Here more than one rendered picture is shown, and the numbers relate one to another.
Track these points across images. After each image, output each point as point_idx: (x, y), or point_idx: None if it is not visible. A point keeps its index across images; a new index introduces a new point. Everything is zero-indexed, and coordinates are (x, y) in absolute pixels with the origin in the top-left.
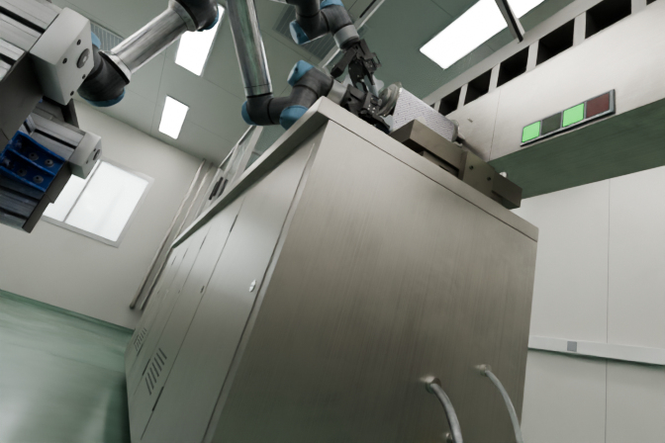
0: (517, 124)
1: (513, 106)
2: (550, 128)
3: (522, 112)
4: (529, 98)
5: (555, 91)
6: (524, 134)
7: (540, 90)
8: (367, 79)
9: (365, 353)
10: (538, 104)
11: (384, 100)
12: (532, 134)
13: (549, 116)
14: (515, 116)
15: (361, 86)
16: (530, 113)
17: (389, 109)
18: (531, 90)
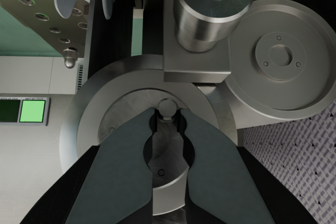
0: (55, 135)
1: (61, 172)
2: (7, 104)
3: (46, 152)
4: (35, 171)
5: (0, 162)
6: (40, 109)
7: (19, 176)
8: (96, 188)
9: None
10: (23, 153)
11: (113, 103)
12: (30, 105)
13: (7, 123)
14: (58, 151)
15: (201, 178)
16: (35, 144)
17: (104, 72)
18: (31, 185)
